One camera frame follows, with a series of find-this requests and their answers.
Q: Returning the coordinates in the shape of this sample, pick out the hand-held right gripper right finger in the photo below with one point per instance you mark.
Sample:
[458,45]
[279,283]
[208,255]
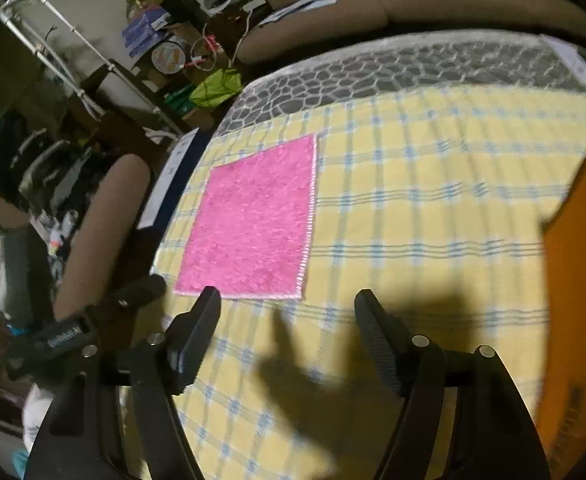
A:
[378,340]

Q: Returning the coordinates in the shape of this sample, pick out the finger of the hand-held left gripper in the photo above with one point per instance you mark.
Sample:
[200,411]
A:
[133,295]

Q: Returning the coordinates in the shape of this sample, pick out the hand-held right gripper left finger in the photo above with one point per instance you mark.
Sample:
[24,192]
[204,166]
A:
[198,340]

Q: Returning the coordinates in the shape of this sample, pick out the orange cardboard box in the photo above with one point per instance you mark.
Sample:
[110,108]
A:
[583,285]

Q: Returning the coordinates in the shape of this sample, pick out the brown chair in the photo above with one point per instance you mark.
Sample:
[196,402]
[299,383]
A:
[108,230]

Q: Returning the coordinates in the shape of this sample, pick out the teal cloth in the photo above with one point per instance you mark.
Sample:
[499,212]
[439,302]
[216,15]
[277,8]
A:
[20,462]

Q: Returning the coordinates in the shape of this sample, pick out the yellow plaid tablecloth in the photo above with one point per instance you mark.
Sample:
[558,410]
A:
[423,220]

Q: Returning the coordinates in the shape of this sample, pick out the navy box with white label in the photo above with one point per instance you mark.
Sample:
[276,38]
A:
[183,175]

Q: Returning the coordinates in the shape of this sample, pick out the pink cloth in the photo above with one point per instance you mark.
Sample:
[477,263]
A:
[253,220]

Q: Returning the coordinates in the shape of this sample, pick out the pile of clothes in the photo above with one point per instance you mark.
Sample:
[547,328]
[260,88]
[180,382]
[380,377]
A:
[23,185]

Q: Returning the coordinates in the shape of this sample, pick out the lime green bag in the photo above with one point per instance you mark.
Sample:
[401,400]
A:
[218,89]

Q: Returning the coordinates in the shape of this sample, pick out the round white and orange tin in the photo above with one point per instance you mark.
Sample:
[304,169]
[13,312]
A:
[169,56]

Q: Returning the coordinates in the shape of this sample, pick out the white pole rack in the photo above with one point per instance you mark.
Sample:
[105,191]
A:
[68,60]

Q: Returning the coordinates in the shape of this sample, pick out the stack of blue boxes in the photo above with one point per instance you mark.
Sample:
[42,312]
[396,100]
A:
[143,30]

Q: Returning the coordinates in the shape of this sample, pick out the black box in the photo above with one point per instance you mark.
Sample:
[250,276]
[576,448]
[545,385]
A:
[185,6]

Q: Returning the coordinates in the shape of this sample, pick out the papers on sofa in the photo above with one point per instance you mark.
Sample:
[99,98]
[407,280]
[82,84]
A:
[298,9]

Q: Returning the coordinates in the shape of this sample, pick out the brown sofa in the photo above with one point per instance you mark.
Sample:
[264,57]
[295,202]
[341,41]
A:
[348,10]

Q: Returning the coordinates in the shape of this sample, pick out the white power strip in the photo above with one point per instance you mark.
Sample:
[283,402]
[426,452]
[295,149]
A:
[573,62]

